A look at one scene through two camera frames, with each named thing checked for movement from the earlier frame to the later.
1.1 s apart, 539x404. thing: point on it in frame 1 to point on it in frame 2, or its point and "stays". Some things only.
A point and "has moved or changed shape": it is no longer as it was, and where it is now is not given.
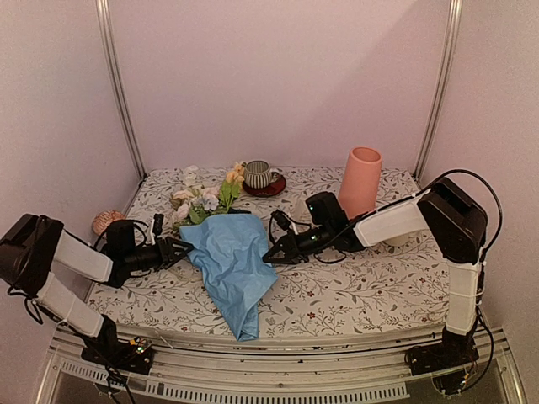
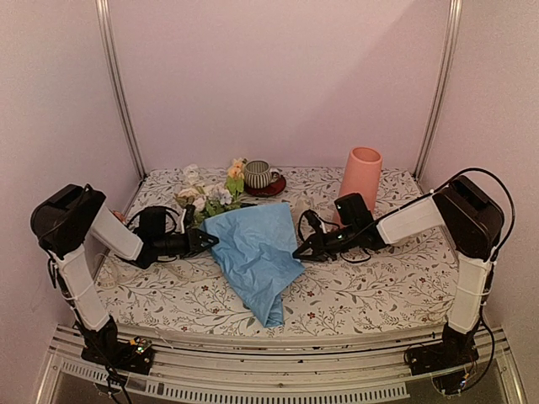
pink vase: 360,180 stays
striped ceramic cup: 258,174 stays
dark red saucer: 273,188 stays
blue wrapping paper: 231,252 has moved or changed shape
